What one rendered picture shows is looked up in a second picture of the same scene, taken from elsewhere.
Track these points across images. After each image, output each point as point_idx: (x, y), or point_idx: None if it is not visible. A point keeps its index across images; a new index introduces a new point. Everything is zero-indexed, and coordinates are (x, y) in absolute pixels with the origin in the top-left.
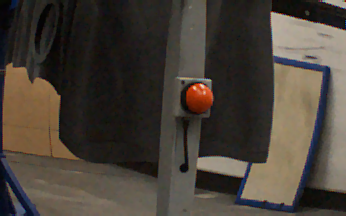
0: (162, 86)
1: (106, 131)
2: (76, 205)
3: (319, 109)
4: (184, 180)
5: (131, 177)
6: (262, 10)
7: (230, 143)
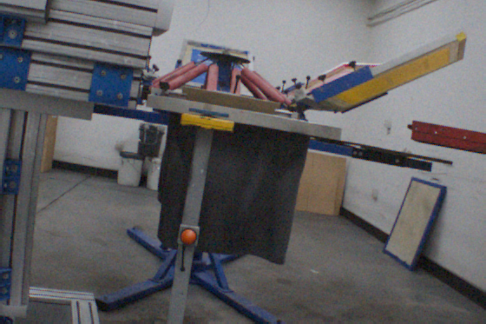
0: (221, 217)
1: None
2: (290, 245)
3: (433, 211)
4: (182, 275)
5: (344, 225)
6: (292, 176)
7: (260, 249)
